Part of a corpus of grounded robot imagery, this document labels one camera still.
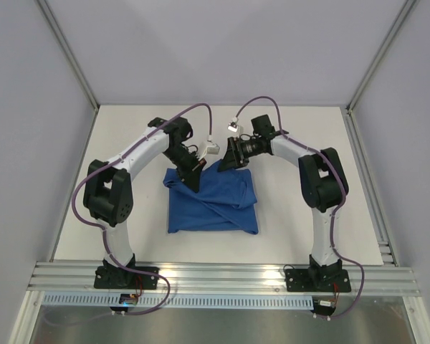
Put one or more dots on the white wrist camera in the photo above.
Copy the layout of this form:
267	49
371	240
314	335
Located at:
235	128
207	148

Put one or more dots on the slotted cable duct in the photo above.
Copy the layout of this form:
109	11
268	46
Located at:
251	302

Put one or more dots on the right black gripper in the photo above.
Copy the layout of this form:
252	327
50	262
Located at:
233	152

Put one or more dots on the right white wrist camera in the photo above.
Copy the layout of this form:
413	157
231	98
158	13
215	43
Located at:
235	128

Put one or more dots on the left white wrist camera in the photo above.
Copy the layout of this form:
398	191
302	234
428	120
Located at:
207	148

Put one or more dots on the aluminium mounting rail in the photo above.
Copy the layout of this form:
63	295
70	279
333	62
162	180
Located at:
202	278

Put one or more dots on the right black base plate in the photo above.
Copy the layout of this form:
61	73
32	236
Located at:
317	280

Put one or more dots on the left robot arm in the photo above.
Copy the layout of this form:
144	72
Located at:
108	196

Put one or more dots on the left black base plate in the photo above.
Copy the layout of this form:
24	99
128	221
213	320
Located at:
115	278

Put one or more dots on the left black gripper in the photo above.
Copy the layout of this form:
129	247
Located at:
190	176

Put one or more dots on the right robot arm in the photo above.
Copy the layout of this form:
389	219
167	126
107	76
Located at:
323	184

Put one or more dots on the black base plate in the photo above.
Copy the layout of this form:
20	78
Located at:
115	278
317	280

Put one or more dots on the blue surgical drape cloth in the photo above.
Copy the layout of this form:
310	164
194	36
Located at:
225	202

